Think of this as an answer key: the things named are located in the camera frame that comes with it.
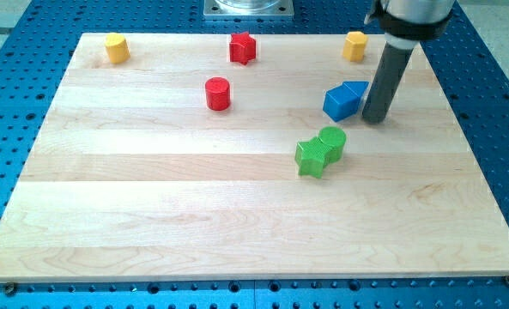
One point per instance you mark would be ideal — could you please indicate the blue triangle block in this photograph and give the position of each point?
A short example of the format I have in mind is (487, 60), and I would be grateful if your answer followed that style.
(355, 92)

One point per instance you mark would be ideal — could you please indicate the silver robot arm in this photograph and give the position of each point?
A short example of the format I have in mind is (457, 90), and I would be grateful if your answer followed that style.
(407, 22)

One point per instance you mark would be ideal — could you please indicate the green star block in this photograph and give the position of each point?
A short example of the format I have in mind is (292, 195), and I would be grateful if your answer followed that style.
(312, 157)

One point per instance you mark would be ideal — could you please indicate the red cylinder block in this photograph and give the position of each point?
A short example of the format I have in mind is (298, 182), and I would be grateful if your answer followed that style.
(217, 91)

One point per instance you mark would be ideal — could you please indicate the green cylinder block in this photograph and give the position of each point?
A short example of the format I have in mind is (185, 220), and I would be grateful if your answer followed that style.
(335, 138)

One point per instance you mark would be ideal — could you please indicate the wooden board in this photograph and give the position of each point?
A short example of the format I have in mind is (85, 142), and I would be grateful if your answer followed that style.
(133, 178)

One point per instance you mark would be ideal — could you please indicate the blue cube block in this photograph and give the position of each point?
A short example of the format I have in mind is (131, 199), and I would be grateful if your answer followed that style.
(336, 104)

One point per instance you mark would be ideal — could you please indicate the red star block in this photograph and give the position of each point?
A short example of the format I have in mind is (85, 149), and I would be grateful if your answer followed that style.
(242, 48)

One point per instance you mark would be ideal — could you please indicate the yellow hexagon block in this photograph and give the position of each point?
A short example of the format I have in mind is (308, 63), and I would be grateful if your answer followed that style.
(354, 46)

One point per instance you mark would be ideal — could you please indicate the yellow cylinder block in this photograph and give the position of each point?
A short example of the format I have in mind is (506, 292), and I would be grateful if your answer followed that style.
(116, 48)

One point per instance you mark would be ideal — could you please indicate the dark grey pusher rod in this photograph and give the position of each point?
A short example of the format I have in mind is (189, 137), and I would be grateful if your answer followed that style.
(392, 64)

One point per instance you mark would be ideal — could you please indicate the left board clamp screw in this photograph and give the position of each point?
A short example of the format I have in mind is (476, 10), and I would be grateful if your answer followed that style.
(10, 288)

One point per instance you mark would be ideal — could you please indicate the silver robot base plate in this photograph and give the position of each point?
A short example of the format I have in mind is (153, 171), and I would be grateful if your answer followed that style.
(221, 9)

